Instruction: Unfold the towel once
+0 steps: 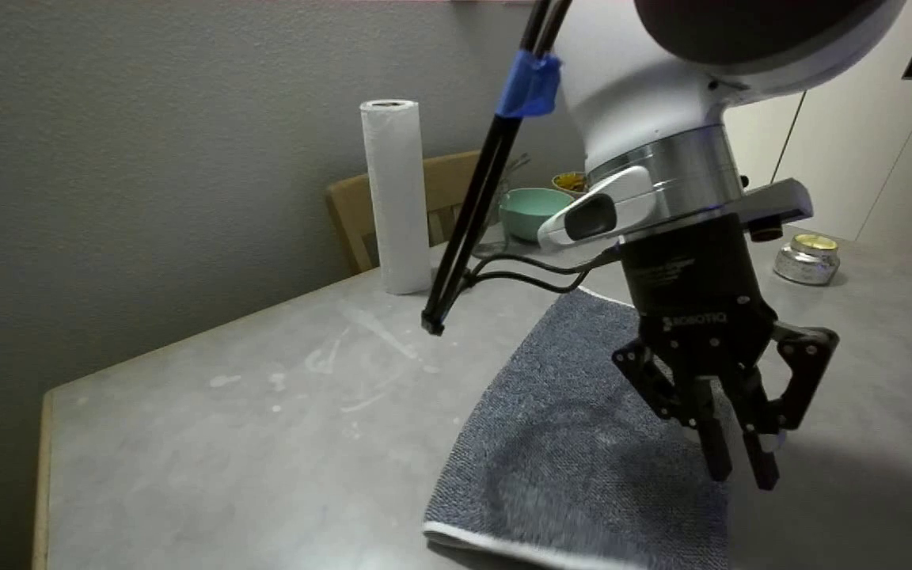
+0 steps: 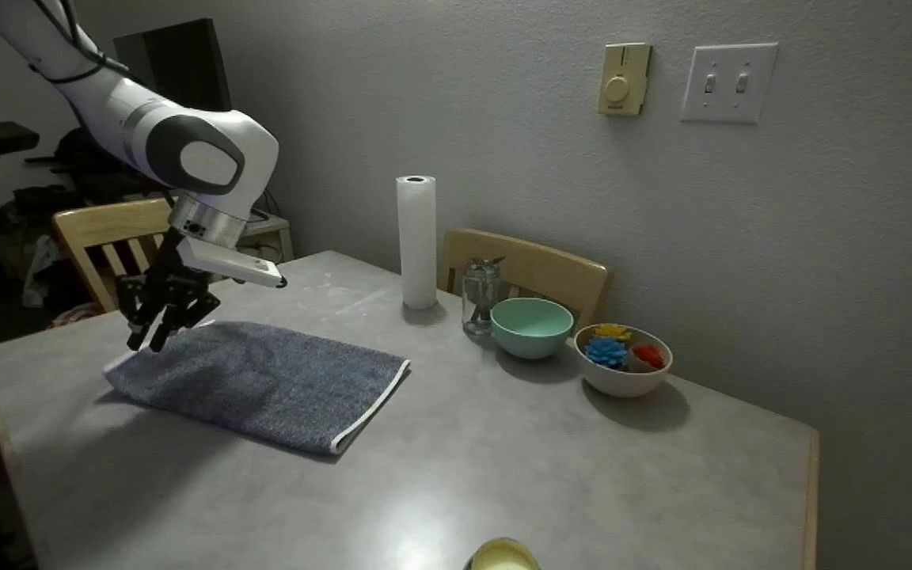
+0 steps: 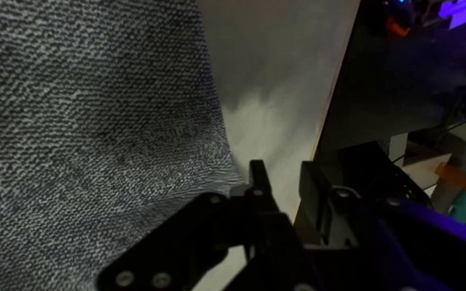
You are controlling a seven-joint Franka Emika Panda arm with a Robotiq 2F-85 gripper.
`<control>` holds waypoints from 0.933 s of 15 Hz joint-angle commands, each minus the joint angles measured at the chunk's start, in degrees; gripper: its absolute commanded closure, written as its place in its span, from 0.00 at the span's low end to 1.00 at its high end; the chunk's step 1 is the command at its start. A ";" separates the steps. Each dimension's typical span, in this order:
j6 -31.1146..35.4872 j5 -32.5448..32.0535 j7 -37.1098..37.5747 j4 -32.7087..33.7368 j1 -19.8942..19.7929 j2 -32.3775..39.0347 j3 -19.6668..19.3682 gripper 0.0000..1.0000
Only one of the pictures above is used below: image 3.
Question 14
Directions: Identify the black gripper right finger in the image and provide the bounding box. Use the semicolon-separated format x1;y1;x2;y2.
296;158;408;250

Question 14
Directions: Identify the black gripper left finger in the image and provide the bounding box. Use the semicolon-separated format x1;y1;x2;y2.
95;158;306;291

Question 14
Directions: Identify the blue white striped towel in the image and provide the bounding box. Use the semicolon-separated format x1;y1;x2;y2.
0;0;246;291

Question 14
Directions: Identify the orange block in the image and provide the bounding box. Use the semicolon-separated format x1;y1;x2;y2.
434;161;466;192

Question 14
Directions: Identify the teal cylinder object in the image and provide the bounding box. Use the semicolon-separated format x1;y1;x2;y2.
448;190;466;224

